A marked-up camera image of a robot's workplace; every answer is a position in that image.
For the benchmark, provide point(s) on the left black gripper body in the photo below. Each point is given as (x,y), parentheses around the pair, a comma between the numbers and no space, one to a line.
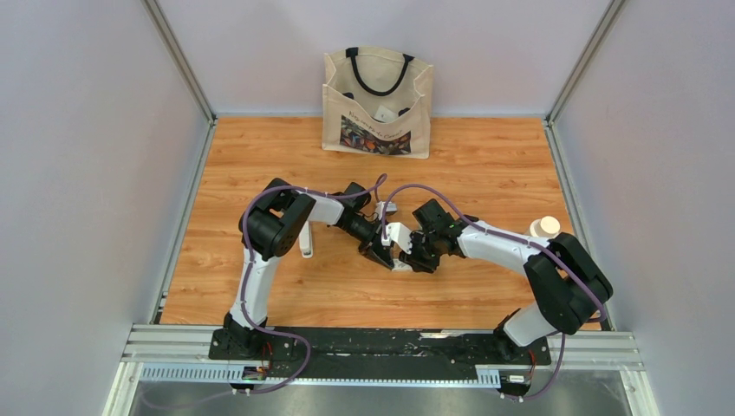
(362,230)

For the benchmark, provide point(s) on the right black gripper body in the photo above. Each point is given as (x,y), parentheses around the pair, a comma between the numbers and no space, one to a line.
(425,245)

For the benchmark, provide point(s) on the white stapler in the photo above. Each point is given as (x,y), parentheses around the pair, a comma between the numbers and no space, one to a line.
(305,240)

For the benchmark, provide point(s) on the white staples box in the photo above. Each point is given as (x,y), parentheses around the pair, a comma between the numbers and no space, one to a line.
(399,266)

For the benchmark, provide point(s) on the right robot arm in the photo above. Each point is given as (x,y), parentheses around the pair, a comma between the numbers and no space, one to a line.
(568,286)

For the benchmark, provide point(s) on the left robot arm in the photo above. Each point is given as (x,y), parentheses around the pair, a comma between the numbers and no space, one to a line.
(270,227)

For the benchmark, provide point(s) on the white plastic bottle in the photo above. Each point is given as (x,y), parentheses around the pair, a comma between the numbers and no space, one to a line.
(547,227)

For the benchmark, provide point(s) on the beige canvas tote bag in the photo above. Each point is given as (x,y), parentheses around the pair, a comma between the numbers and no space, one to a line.
(377,101)

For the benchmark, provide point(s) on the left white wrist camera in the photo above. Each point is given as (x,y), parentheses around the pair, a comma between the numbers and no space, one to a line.
(385,209)

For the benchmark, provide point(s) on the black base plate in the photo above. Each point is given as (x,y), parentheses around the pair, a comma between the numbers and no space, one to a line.
(388,354)

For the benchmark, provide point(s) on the aluminium frame rail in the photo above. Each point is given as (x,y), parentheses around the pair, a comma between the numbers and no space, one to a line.
(180,353)

